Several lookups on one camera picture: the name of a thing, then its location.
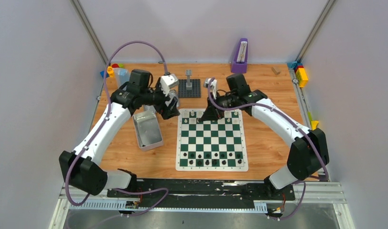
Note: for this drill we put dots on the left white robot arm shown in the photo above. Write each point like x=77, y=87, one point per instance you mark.
x=80, y=167

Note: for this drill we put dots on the metal tin lid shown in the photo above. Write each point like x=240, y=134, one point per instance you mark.
x=172, y=94

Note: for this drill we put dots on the green white chess mat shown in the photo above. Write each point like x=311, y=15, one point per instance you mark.
x=223, y=136

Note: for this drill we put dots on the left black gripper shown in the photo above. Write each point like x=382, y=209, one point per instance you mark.
x=170, y=105

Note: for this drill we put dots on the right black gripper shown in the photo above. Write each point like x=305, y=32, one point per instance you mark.
x=211, y=113

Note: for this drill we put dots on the translucent blue plastic container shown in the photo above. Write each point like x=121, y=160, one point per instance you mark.
x=121, y=75

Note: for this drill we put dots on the yellow toy block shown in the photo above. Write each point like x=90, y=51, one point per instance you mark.
x=302, y=77

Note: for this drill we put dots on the dark grey lego baseplate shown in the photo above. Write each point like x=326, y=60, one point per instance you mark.
x=189, y=92

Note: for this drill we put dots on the purple metronome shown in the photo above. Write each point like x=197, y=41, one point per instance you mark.
x=239, y=59

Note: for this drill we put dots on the yellow curved toy piece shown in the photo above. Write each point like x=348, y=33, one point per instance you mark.
x=314, y=124

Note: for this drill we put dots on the small wooden block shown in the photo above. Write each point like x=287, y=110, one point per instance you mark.
x=276, y=70

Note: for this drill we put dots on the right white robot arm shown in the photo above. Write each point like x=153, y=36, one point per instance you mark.
x=308, y=147

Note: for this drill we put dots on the metal tin with black pieces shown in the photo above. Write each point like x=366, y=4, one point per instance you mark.
x=147, y=130

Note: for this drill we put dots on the grey lego tower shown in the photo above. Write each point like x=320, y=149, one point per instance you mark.
x=188, y=74

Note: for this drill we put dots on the colourful toy blocks left corner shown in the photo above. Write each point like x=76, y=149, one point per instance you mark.
x=113, y=71

